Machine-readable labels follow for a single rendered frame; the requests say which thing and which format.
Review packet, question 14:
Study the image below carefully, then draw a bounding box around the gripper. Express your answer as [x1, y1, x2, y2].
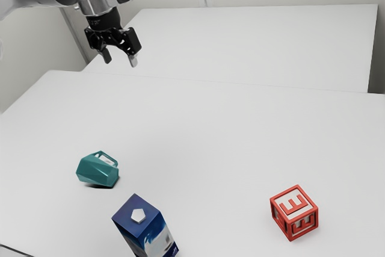
[83, 8, 142, 69]

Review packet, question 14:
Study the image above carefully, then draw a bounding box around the teal faceted mug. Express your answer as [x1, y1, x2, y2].
[75, 150, 120, 189]

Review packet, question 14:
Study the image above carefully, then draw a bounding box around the blue carton with white cap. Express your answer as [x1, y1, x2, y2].
[111, 193, 180, 257]

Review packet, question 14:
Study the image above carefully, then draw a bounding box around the red letter block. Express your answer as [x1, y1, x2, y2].
[269, 184, 319, 242]

